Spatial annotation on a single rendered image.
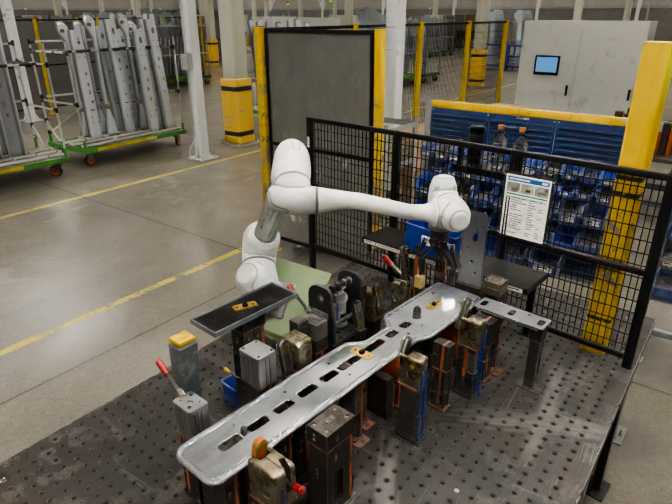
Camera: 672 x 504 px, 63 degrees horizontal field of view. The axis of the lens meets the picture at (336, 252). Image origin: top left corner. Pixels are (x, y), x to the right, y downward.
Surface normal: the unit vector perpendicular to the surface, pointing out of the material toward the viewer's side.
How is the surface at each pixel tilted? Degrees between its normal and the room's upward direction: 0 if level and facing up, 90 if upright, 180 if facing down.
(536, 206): 90
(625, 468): 0
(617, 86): 90
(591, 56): 90
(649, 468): 0
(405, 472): 0
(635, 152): 90
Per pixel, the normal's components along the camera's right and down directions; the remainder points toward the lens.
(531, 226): -0.66, 0.30
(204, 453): 0.00, -0.92
